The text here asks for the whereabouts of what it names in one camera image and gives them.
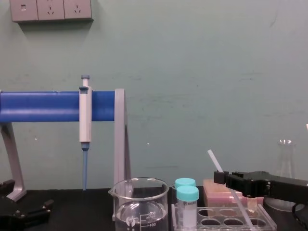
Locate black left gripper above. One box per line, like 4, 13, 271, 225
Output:
0, 179, 55, 231

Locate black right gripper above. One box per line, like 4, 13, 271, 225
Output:
213, 170, 308, 202

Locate clear glass stirring rod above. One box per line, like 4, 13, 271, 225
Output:
207, 149, 255, 229

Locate pink and tan box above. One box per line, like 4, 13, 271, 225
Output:
203, 178, 265, 208

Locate clear acrylic tube rack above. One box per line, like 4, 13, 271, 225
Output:
170, 184, 278, 231

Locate teal capped sample tube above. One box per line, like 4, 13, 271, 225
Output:
174, 178, 197, 191
176, 185, 200, 229

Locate clear glass conical flask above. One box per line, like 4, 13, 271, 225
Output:
264, 139, 299, 212

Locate glass beaker with water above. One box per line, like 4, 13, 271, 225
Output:
108, 177, 170, 231

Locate blue and grey pipette stand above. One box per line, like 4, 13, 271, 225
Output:
0, 88, 132, 203

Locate grey pipette with blue tip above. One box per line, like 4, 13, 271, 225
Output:
78, 75, 93, 191

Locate grey wall socket plate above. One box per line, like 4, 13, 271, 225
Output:
63, 0, 93, 20
36, 0, 65, 21

